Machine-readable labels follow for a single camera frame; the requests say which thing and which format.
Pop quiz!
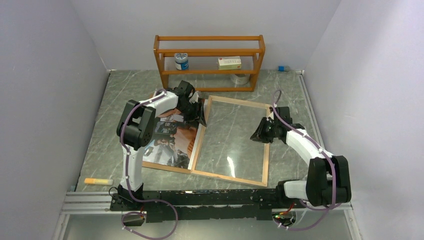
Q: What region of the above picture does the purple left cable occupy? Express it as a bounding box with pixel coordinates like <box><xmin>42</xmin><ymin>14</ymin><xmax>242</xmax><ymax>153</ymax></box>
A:
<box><xmin>119</xmin><ymin>88</ymin><xmax>180</xmax><ymax>240</ymax></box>

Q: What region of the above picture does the orange wooden shelf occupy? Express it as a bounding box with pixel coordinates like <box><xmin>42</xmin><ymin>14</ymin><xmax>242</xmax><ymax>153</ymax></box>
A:
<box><xmin>153</xmin><ymin>35</ymin><xmax>266</xmax><ymax>92</ymax></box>

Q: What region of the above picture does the blue white jar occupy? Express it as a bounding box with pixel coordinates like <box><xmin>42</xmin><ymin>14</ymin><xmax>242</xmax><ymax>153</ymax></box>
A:
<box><xmin>174</xmin><ymin>53</ymin><xmax>189</xmax><ymax>71</ymax></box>

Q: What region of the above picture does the yellow glue stick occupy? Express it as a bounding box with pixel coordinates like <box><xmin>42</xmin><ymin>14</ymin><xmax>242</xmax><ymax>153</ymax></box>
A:
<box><xmin>84</xmin><ymin>178</ymin><xmax>113</xmax><ymax>186</ymax></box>

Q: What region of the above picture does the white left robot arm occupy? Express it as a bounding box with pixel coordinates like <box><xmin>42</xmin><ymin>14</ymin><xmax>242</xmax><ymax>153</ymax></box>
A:
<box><xmin>116</xmin><ymin>80</ymin><xmax>207</xmax><ymax>210</ymax></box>

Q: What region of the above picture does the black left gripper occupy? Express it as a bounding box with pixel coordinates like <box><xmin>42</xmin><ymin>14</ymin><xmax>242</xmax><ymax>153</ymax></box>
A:
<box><xmin>177</xmin><ymin>101</ymin><xmax>207</xmax><ymax>130</ymax></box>

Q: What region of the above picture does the silver tape roll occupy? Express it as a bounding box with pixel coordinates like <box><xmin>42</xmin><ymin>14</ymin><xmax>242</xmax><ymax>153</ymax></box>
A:
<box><xmin>230</xmin><ymin>73</ymin><xmax>250</xmax><ymax>85</ymax></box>

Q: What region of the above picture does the wooden picture frame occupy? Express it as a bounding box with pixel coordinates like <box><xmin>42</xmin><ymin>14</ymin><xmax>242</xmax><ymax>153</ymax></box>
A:
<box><xmin>190</xmin><ymin>95</ymin><xmax>273</xmax><ymax>188</ymax></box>

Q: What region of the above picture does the printed photo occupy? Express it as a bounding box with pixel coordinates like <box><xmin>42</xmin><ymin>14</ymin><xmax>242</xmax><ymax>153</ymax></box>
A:
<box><xmin>142</xmin><ymin>108</ymin><xmax>205</xmax><ymax>172</ymax></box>

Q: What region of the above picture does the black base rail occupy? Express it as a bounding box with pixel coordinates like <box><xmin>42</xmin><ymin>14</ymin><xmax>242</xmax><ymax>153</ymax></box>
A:
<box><xmin>109</xmin><ymin>188</ymin><xmax>311</xmax><ymax>223</ymax></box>

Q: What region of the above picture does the blue capped bottle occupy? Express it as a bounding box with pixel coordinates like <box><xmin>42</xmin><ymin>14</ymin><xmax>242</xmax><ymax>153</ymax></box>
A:
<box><xmin>277</xmin><ymin>65</ymin><xmax>292</xmax><ymax>72</ymax></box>

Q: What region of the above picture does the purple cable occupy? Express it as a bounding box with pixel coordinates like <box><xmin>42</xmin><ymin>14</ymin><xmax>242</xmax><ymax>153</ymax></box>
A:
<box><xmin>119</xmin><ymin>88</ymin><xmax>180</xmax><ymax>240</ymax></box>
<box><xmin>271</xmin><ymin>89</ymin><xmax>344</xmax><ymax>232</ymax></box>

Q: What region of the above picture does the clear acrylic sheet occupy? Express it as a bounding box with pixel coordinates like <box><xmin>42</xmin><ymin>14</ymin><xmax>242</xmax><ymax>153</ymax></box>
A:
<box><xmin>197</xmin><ymin>100</ymin><xmax>269</xmax><ymax>182</ymax></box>

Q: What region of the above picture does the white green box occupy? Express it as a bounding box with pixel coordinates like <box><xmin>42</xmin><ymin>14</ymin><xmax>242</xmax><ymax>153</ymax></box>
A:
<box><xmin>217</xmin><ymin>56</ymin><xmax>242</xmax><ymax>71</ymax></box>

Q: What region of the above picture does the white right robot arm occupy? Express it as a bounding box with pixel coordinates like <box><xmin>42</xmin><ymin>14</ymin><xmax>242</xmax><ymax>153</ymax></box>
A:
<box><xmin>250</xmin><ymin>106</ymin><xmax>352</xmax><ymax>208</ymax></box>

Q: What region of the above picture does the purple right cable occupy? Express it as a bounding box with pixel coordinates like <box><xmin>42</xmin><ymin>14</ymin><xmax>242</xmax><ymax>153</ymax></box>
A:
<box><xmin>271</xmin><ymin>89</ymin><xmax>344</xmax><ymax>232</ymax></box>

